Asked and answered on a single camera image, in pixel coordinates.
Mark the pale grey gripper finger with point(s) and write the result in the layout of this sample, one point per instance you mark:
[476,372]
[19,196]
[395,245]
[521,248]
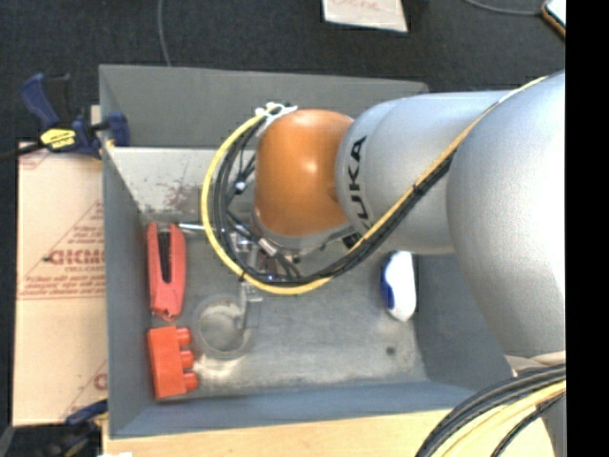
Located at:
[255,311]
[244,305]

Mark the clear glass cup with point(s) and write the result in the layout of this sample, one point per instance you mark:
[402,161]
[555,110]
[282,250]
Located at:
[220,324]

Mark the grey metal bin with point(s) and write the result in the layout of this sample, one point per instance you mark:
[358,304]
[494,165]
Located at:
[314,350]

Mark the orange toy brick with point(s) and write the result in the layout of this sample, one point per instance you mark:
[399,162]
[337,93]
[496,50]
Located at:
[166,362]

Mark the white and blue oval object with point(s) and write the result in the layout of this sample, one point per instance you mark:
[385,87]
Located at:
[400,286]

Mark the brown cardboard board red print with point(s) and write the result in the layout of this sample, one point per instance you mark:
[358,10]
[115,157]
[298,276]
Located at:
[57,264]

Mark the black cylinder on white bracket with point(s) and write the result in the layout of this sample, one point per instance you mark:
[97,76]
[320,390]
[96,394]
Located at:
[350,242]

